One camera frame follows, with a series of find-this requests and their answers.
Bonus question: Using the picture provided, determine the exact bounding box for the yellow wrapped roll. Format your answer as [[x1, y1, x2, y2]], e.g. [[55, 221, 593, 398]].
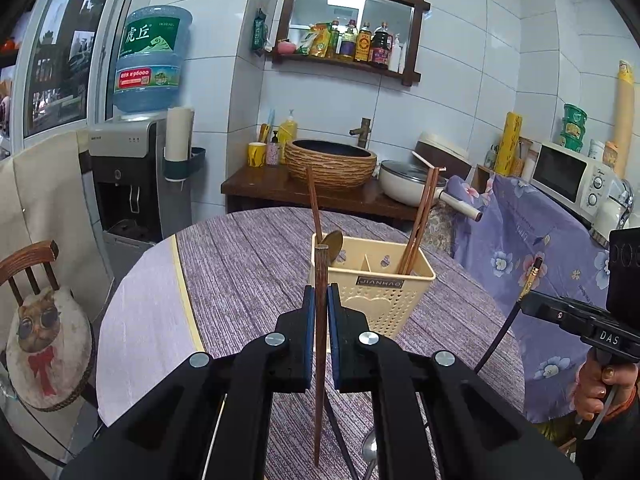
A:
[[497, 111, 523, 176]]

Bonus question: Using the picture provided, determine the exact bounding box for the tall beige roll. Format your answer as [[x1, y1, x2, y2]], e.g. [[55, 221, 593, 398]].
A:
[[612, 60, 637, 166]]

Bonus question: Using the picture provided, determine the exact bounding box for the cream pan with lid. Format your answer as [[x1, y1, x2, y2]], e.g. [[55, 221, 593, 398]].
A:
[[377, 160, 483, 222]]

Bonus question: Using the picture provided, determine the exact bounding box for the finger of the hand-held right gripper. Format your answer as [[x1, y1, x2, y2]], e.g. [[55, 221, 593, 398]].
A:
[[520, 290, 608, 335]]

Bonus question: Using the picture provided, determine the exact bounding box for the ornate handled metal spoon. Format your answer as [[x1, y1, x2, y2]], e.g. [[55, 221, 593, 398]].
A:
[[361, 431, 379, 480]]

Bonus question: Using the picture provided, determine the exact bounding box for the woven brown sink basin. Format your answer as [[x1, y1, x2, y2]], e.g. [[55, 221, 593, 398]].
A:
[[284, 139, 378, 192]]

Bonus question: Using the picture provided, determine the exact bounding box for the green hanging packet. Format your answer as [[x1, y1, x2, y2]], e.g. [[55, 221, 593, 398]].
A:
[[251, 8, 268, 56]]

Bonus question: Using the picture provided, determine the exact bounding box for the yellow seasoning bag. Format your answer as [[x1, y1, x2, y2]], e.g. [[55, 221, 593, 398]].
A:
[[308, 22, 333, 58]]

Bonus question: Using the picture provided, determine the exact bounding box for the person's right hand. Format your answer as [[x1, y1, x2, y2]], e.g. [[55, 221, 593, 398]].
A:
[[574, 350, 638, 421]]

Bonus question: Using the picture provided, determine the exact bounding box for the beige plastic utensil holder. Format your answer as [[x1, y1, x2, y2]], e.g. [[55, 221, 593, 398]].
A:
[[310, 232, 437, 353]]

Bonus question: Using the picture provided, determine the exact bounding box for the blue water jug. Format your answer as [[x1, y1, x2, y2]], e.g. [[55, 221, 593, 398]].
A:
[[112, 5, 193, 113]]

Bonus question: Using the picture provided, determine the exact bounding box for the bamboo style faucet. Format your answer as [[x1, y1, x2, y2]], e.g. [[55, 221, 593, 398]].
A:
[[349, 118, 373, 148]]

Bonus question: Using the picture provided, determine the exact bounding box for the glass cabinet door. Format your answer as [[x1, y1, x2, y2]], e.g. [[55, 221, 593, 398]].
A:
[[22, 0, 137, 139]]

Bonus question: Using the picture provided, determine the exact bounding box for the purple floral cloth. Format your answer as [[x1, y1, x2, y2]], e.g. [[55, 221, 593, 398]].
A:
[[430, 175, 621, 423]]

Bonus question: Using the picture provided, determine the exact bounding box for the grey water dispenser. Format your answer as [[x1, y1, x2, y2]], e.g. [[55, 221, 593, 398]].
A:
[[87, 114, 193, 281]]

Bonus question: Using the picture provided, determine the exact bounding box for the cat print seat cushion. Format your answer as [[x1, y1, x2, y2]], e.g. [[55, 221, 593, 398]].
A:
[[6, 286, 94, 412]]

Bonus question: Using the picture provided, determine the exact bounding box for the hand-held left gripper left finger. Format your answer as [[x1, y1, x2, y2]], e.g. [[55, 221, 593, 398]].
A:
[[60, 285, 317, 480]]

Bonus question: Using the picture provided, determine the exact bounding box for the brown and white rice cooker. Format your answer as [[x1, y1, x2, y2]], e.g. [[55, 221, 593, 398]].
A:
[[412, 131, 471, 181]]

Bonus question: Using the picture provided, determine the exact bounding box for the dark teal roll holder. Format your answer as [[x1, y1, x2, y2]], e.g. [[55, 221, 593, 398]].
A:
[[164, 147, 207, 182]]

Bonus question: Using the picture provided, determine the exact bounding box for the dark wooden counter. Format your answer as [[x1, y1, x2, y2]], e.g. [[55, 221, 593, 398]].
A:
[[221, 162, 451, 229]]

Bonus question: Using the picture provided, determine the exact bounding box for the stack of green cups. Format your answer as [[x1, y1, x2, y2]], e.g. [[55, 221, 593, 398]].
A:
[[560, 103, 588, 153]]

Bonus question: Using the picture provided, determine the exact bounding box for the dark soy sauce bottle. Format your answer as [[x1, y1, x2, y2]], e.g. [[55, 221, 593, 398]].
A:
[[371, 22, 391, 68]]

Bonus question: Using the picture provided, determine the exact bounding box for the yellow label sauce bottle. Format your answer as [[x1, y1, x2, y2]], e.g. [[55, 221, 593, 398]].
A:
[[356, 22, 372, 63]]

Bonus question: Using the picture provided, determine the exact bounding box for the purple label sauce bottle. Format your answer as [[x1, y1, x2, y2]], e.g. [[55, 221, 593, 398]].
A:
[[340, 20, 358, 61]]

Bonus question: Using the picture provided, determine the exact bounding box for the yellow dish soap bottle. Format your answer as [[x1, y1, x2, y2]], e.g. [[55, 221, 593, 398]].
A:
[[277, 109, 299, 161]]

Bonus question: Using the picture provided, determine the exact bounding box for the dark wooden framed wall shelf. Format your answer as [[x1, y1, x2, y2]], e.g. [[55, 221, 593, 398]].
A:
[[265, 0, 432, 87]]

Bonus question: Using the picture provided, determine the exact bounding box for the wooden chair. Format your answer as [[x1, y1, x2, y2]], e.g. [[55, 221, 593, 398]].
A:
[[0, 240, 98, 413]]

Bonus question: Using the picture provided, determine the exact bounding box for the white microwave oven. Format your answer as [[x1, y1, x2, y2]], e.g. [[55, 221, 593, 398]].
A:
[[530, 141, 613, 218]]

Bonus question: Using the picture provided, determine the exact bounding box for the beige cloth cover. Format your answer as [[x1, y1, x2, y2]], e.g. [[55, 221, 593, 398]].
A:
[[0, 132, 117, 311]]

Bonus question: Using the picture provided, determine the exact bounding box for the person's right forearm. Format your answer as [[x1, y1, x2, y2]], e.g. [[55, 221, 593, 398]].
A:
[[575, 400, 640, 480]]

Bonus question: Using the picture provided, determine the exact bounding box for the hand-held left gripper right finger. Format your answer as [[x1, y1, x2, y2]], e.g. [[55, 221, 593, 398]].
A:
[[326, 284, 583, 480]]

